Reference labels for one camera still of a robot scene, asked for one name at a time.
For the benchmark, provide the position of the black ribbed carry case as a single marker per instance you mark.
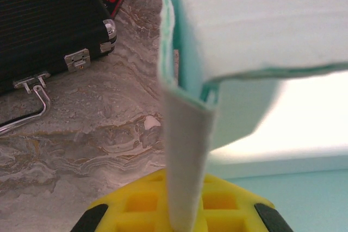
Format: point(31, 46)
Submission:
point(40, 25)

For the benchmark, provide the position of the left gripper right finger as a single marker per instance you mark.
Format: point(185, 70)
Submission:
point(231, 202)

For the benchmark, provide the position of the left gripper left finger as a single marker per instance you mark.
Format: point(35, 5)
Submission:
point(130, 202)

